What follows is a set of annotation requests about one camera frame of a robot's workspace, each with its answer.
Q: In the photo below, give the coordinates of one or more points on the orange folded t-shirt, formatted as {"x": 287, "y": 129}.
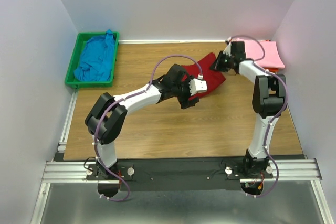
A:
{"x": 273, "y": 70}

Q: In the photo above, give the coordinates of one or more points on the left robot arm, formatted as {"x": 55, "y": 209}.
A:
{"x": 106, "y": 118}

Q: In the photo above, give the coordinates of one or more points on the blue t-shirt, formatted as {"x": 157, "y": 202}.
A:
{"x": 96, "y": 59}

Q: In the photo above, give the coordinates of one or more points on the pink folded t-shirt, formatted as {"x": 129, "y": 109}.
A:
{"x": 255, "y": 52}

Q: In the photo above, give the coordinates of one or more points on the aluminium frame rail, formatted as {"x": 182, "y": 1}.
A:
{"x": 74, "y": 172}

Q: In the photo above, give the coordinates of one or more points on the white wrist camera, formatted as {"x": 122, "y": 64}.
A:
{"x": 197, "y": 86}
{"x": 227, "y": 50}

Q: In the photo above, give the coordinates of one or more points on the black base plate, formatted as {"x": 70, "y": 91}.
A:
{"x": 177, "y": 174}

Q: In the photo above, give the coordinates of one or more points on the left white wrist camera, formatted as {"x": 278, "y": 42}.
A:
{"x": 197, "y": 86}

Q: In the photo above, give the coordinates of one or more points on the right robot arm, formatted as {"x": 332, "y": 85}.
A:
{"x": 269, "y": 101}

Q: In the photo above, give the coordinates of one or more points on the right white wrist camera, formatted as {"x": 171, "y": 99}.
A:
{"x": 227, "y": 50}

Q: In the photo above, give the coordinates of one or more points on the green plastic bin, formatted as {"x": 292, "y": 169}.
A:
{"x": 80, "y": 43}

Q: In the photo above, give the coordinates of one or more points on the red t-shirt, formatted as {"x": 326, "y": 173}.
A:
{"x": 213, "y": 78}

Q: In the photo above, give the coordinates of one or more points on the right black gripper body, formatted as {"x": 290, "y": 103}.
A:
{"x": 221, "y": 63}

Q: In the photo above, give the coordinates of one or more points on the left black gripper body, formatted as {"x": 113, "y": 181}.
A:
{"x": 185, "y": 94}

